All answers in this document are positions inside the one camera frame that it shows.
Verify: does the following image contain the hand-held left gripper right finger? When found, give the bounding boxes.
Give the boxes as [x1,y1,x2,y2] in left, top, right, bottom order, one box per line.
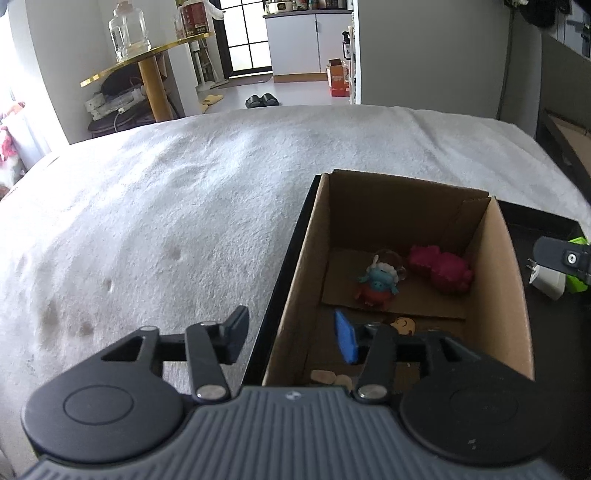
[333,308,472,403]

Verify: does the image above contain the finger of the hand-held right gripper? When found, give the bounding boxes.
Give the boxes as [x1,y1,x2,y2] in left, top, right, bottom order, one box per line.
[532,236,591,283]

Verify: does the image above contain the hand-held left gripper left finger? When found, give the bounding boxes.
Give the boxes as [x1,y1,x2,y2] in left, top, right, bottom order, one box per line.
[100,305,251,403]

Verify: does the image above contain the white charger plug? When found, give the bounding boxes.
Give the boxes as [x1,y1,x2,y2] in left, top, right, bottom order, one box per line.
[527,259,568,300]

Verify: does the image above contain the green house toy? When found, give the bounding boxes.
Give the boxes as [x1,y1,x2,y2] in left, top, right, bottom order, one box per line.
[566,236,591,294]

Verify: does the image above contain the blue alien figure toy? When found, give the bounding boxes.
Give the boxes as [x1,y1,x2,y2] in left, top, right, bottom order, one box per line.
[355,249,409,309]

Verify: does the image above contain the brown cardboard box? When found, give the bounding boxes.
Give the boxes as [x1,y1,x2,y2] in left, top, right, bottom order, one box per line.
[261,169,536,388]

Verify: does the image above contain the black tray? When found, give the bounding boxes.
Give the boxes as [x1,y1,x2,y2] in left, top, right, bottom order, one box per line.
[241,173,591,416]

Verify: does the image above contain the pink figure toy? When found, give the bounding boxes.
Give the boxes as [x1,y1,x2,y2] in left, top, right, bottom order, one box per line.
[406,244,475,296]

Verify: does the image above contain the brown framed board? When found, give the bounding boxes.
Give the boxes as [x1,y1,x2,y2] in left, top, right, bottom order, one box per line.
[541,108,591,185]

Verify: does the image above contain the white blanket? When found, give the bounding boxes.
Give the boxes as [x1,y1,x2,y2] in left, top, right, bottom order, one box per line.
[0,103,591,467]

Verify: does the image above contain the grey headboard panel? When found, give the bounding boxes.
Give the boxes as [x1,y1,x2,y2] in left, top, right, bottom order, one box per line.
[536,32,591,139]

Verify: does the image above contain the white power strip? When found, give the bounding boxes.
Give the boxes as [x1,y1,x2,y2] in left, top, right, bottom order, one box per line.
[84,89,146,121]

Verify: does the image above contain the orange carton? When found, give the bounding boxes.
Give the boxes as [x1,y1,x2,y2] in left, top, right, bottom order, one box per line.
[325,58,351,97]

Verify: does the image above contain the gold round table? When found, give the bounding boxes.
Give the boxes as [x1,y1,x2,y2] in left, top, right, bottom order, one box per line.
[80,31,216,123]

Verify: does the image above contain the white kitchen cabinet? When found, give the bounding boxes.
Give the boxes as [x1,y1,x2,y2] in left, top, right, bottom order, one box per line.
[263,10,355,84]

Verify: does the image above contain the pink plush toy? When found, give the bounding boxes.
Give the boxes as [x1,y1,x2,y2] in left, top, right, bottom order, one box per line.
[0,104,24,162]

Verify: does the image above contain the red box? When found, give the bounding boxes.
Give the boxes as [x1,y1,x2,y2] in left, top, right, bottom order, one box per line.
[178,0,209,38]

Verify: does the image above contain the clear glass bottle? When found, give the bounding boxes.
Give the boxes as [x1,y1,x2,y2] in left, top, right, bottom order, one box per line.
[108,1,152,63]

